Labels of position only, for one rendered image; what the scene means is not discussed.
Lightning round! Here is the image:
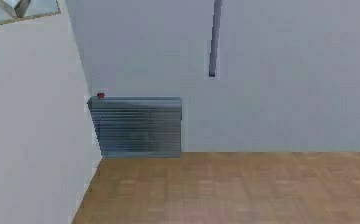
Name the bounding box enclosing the grey ribbed radiator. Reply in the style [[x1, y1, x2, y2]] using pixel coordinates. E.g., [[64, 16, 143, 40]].
[[86, 96, 183, 159]]

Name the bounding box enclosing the grey vertical bar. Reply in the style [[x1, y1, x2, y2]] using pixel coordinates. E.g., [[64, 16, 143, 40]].
[[208, 0, 224, 78]]

